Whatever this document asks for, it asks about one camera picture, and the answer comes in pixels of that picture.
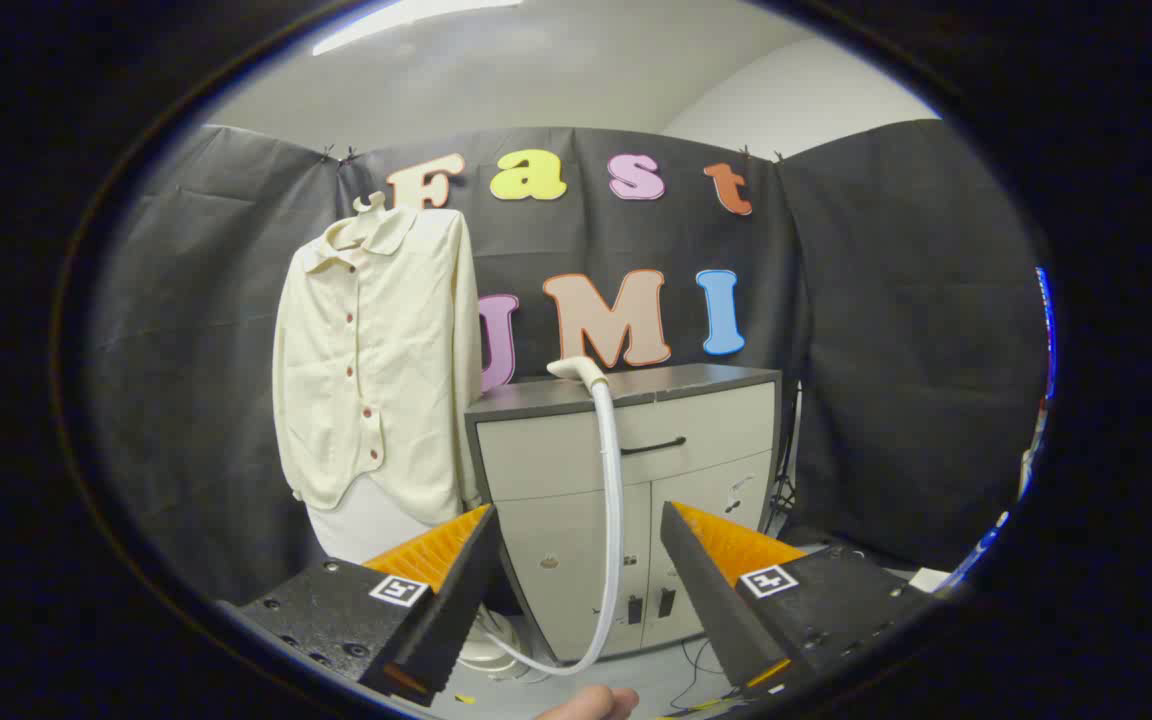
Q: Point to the white garment steamer base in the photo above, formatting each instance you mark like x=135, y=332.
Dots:
x=496, y=648

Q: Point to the cream clothes hanger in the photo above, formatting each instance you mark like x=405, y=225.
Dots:
x=368, y=205

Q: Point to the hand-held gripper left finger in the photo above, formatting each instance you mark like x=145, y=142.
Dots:
x=456, y=610

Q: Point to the cream button shirt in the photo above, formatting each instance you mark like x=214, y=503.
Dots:
x=386, y=350

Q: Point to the white box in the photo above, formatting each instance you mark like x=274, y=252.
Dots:
x=931, y=580

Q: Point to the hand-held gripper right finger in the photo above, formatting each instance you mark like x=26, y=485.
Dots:
x=711, y=600

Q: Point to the grey beige cabinet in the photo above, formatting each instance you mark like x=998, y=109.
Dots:
x=556, y=450

